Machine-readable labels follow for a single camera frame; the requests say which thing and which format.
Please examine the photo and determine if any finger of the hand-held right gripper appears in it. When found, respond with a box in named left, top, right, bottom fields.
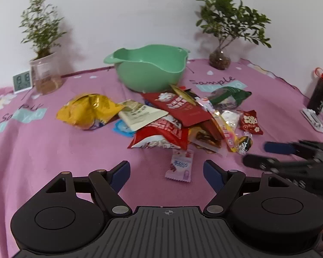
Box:
left=264, top=140, right=317, bottom=157
left=242, top=154, right=314, bottom=174

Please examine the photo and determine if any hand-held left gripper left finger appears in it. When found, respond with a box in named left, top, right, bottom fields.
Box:
left=40, top=161, right=133, bottom=219

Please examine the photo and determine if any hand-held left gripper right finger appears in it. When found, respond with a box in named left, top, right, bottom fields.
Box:
left=203, top=159, right=296, bottom=219

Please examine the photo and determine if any red and white snack packet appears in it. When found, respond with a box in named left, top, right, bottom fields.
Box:
left=127, top=115, right=190, bottom=151

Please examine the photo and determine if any cream snack packet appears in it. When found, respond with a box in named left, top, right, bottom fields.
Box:
left=118, top=100, right=169, bottom=132

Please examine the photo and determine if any green plastic bowl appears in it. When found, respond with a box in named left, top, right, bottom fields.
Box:
left=104, top=44, right=191, bottom=92

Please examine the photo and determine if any clear packet of brown snacks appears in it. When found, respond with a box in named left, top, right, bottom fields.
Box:
left=188, top=125, right=224, bottom=157

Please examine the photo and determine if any dark wrapped candy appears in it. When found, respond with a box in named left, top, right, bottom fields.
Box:
left=237, top=132, right=255, bottom=155

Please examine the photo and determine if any small pink white packet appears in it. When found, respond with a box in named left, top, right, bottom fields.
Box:
left=165, top=149, right=194, bottom=183

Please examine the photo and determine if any small red packet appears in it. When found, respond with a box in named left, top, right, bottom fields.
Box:
left=239, top=110, right=264, bottom=136

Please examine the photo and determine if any yellow pink stick packet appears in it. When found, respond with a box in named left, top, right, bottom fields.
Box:
left=196, top=98, right=240, bottom=152

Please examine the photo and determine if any small light blue packet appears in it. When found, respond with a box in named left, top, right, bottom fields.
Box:
left=112, top=120, right=137, bottom=138

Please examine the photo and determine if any white power strip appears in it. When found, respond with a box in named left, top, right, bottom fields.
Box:
left=301, top=108, right=323, bottom=133

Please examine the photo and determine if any clear packet with white filling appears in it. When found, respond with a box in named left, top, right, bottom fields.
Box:
left=221, top=110, right=243, bottom=132

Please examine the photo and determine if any pink printed tablecloth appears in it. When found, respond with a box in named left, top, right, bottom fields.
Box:
left=0, top=58, right=323, bottom=258

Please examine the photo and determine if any green snack bag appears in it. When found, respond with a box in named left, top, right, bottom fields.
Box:
left=208, top=86, right=252, bottom=111

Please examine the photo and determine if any dark bottle with red cap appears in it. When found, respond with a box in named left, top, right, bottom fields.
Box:
left=307, top=68, right=323, bottom=115

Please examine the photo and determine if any yellow chip bag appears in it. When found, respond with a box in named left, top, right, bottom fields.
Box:
left=56, top=94, right=126, bottom=131

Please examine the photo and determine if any large dark red packet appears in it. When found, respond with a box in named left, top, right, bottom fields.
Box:
left=141, top=91, right=213, bottom=127

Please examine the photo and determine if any leafy plant in glass vase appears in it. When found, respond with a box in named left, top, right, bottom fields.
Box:
left=195, top=0, right=272, bottom=71

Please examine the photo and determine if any feathery plant in clear cup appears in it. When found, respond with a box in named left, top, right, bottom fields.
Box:
left=19, top=0, right=68, bottom=95

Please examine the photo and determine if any small white digital clock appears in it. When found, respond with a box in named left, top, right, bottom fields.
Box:
left=12, top=71, right=33, bottom=94

